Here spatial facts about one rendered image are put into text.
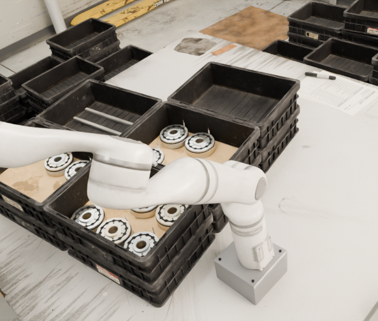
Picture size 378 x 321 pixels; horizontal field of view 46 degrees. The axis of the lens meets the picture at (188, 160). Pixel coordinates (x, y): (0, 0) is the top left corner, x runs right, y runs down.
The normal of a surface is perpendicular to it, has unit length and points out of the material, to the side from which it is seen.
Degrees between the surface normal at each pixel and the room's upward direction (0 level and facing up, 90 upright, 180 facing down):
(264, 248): 86
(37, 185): 0
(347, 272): 0
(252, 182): 75
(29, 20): 90
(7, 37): 90
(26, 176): 0
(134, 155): 60
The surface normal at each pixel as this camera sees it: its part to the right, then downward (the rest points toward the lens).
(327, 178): -0.15, -0.74
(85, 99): 0.81, 0.29
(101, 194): -0.30, 0.02
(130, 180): 0.44, 0.15
